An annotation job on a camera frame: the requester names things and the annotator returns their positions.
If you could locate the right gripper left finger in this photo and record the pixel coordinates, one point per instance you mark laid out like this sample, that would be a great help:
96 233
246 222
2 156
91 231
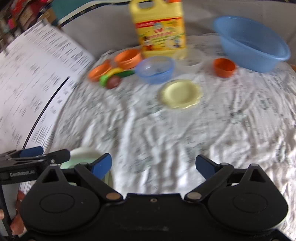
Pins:
91 175

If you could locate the clear plastic bowl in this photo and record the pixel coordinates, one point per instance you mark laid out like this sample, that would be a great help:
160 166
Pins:
189 60

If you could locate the light green toy vegetable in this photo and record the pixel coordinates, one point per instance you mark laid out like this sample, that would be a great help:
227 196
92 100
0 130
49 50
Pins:
103 80

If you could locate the small orange-red bowl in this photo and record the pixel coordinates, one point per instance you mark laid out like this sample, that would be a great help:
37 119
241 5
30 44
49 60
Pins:
223 67

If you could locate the yellow toy banana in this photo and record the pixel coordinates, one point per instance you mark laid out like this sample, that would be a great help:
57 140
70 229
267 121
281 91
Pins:
114 71

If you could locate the blue translucent bowl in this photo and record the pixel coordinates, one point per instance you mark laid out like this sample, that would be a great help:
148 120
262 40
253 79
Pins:
155 70

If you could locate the orange toy pan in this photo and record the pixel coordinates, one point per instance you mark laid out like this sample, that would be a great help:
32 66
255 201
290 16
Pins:
95 74

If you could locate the person's left hand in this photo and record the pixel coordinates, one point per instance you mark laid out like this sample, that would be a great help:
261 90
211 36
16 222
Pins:
11 222

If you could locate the yellow dish soap jug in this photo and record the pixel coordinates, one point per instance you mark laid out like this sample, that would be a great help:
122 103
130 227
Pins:
160 27

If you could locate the brown toy fruit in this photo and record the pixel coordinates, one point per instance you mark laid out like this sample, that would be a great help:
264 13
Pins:
113 82

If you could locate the yellow scalloped small plate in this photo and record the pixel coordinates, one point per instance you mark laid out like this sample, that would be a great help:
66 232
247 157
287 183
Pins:
180 94

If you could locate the white round plate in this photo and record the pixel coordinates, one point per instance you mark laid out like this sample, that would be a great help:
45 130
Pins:
85 152

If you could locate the white instruction sheet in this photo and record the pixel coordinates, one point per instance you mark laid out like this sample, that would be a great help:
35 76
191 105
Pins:
39 71

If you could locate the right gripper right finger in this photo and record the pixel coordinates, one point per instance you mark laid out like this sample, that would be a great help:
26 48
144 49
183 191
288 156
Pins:
215 174

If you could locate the large blue plastic basin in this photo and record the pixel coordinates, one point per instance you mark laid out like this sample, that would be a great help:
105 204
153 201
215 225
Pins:
250 44

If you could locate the green toy cucumber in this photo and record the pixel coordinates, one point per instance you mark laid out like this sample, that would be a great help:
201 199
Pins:
125 73

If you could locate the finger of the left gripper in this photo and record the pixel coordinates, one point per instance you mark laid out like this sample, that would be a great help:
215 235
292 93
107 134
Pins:
31 152
57 157

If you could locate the orange toy pot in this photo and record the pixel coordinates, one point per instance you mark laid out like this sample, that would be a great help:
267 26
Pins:
128 59

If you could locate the green square plate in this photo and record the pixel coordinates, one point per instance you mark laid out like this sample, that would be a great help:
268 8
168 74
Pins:
69 166

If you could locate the white patterned cloth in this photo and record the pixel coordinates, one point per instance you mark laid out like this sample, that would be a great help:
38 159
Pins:
247 118

